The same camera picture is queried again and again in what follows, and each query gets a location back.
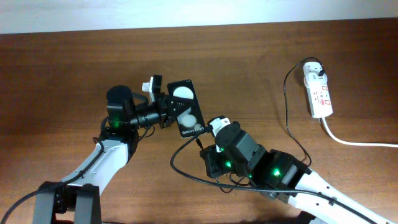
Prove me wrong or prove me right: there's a black charging cable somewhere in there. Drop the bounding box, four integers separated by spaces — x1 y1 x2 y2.
194 57 326 194

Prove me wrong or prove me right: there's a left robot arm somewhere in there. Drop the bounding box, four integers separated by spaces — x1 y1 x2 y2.
33 80 203 223

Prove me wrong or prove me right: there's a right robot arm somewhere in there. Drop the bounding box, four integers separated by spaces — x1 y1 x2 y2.
200 118 390 223

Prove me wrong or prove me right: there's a white USB charger plug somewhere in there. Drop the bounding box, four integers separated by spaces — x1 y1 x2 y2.
304 70 327 88

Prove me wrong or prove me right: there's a white power strip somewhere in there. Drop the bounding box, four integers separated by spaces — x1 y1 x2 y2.
303 62 333 118

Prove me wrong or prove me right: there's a white power strip cord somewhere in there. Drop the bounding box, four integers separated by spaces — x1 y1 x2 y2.
320 116 398 148

